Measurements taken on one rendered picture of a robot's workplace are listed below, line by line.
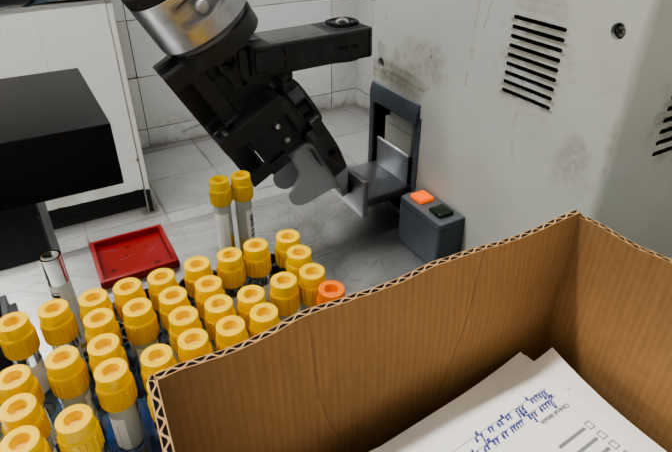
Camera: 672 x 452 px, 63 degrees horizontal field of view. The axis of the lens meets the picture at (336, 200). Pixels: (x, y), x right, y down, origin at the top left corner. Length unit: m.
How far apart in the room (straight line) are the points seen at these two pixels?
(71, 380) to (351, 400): 0.13
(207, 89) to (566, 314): 0.29
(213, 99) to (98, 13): 1.63
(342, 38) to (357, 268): 0.20
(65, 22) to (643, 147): 1.85
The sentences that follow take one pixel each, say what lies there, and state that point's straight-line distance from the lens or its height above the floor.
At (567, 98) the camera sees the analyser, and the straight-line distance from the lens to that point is 0.39.
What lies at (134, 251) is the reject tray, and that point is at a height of 0.88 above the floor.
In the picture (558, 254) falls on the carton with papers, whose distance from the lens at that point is 0.34.
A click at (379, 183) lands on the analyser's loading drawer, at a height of 0.92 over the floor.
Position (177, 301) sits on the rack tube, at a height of 0.99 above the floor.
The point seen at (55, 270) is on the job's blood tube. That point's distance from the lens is 0.39.
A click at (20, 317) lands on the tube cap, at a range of 0.32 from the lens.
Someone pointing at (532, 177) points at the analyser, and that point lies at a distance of 0.42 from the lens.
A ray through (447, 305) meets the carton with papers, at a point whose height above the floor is 0.99.
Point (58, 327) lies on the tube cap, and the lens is 0.32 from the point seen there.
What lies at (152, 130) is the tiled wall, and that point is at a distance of 2.87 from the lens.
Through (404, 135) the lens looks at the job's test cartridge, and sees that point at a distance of 0.55.
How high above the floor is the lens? 1.19
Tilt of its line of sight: 31 degrees down
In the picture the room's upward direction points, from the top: straight up
